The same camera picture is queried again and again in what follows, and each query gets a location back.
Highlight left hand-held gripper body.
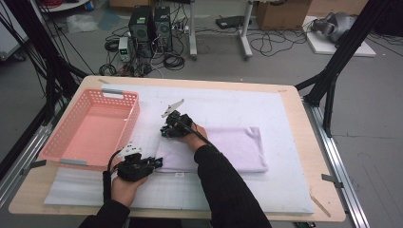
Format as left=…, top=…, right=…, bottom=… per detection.
left=117, top=142, right=156, bottom=182

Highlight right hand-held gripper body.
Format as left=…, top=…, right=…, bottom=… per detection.
left=161, top=98, right=194, bottom=139

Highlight pink plastic basket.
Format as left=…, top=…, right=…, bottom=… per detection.
left=37, top=88, right=142, bottom=172

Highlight lilac cat-print towel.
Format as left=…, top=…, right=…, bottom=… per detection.
left=155, top=125, right=270, bottom=175

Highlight person's right hand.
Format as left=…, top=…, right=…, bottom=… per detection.
left=175, top=122, right=210, bottom=152

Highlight person's left hand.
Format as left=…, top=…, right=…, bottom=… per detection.
left=110, top=175, right=149, bottom=208

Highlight white foam mat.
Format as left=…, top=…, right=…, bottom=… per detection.
left=44, top=84, right=315, bottom=215

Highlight grey bench power supply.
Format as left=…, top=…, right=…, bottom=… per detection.
left=118, top=36, right=132, bottom=63

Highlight white desk leg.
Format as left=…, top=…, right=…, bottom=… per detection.
left=188, top=0, right=199, bottom=61
left=239, top=0, right=255, bottom=61

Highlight white power strip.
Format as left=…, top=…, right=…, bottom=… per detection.
left=172, top=24, right=190, bottom=35

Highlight black computer tower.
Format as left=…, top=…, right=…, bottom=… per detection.
left=153, top=6, right=174, bottom=53
left=127, top=5, right=155, bottom=58

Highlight grey metal clamp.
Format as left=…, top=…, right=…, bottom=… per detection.
left=321, top=173, right=344, bottom=189
left=20, top=160, right=48, bottom=176

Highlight flat black device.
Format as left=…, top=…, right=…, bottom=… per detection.
left=215, top=14, right=253, bottom=30

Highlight clear plastic bag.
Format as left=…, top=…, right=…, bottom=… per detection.
left=65, top=13, right=99, bottom=34

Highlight brown cardboard box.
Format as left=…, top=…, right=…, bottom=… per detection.
left=255, top=0, right=313, bottom=31
left=308, top=0, right=370, bottom=17

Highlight round white table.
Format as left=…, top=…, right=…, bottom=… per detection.
left=37, top=0, right=91, bottom=13

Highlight white floor board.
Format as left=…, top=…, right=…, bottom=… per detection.
left=302, top=15, right=377, bottom=58

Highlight thin wooden strip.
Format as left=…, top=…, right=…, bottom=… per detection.
left=309, top=193, right=332, bottom=219

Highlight white cabinet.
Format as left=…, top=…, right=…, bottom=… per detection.
left=0, top=0, right=29, bottom=61

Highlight grey rounded device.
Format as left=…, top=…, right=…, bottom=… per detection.
left=310, top=11, right=357, bottom=44

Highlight right hand-held gripper cable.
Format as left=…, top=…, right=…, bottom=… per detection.
left=177, top=118, right=220, bottom=151

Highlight hand-held gripper cable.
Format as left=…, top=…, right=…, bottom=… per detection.
left=177, top=118, right=220, bottom=151
left=102, top=151, right=127, bottom=202

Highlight left hand-held gripper cable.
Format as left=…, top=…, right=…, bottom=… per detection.
left=102, top=151, right=127, bottom=202

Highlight coiled black cable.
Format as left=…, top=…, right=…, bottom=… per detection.
left=163, top=53, right=186, bottom=71
left=98, top=63, right=118, bottom=77

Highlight aluminium frame rail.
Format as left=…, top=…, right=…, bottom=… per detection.
left=302, top=98, right=370, bottom=228
left=0, top=123, right=55, bottom=208

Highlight black frame stand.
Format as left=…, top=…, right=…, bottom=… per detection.
left=0, top=0, right=89, bottom=181
left=294, top=0, right=397, bottom=138

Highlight tangled black floor cables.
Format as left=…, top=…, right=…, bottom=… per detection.
left=248, top=28, right=310, bottom=58

